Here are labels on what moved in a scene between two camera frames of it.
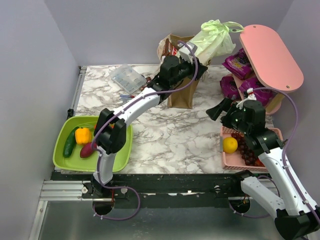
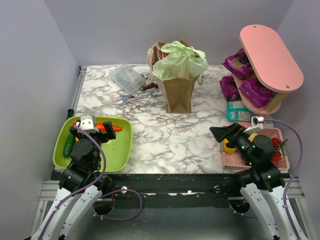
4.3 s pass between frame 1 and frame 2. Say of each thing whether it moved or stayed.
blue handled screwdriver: stayed
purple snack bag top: stayed
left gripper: moved
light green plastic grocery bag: moved
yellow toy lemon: stayed
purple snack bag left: stayed
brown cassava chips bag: moved
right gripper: moved
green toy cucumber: stayed
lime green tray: stayed
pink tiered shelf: stayed
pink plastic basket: stayed
